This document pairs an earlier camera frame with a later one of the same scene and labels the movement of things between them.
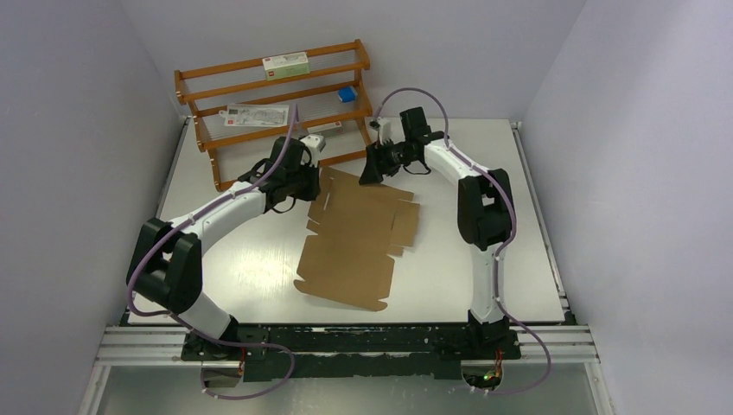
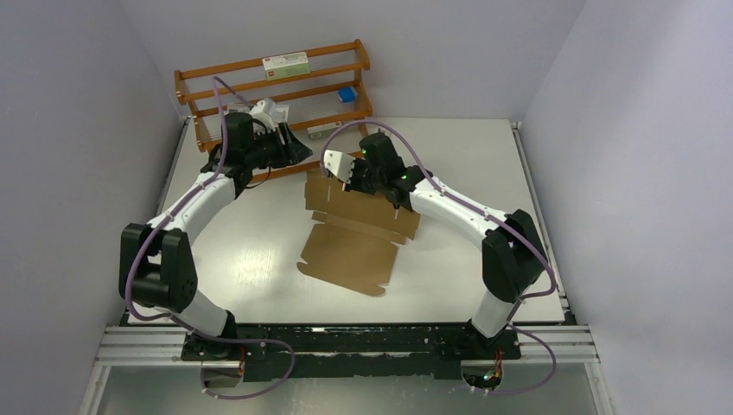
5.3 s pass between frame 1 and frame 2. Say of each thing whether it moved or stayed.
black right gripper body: moved
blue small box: stayed
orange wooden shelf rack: stayed
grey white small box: stayed
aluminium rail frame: stayed
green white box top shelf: stayed
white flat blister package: stayed
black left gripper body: moved
